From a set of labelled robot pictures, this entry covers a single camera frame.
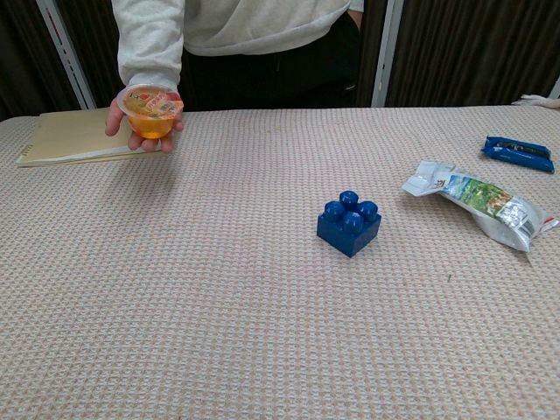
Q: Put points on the person's bare hand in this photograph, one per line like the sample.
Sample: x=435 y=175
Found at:
x=114 y=120

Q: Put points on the orange jelly cup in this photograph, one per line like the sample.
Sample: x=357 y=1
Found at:
x=151 y=118

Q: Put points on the grey sweatshirt sleeve forearm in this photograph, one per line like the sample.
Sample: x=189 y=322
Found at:
x=151 y=41

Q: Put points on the beige paper notebook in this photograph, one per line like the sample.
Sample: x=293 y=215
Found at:
x=70 y=137

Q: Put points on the person in grey sweatshirt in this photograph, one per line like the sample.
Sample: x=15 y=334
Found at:
x=271 y=44

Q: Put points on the woven beige tablecloth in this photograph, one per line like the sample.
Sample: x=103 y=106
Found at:
x=262 y=284

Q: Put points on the blue plastic building block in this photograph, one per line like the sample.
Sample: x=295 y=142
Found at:
x=348 y=225

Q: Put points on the white green snack bag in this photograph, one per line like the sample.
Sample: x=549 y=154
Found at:
x=481 y=203

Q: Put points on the blue cookie packet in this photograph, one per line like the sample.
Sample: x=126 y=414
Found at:
x=518 y=153

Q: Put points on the white metal frame post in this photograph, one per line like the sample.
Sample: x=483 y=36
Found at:
x=65 y=52
x=387 y=52

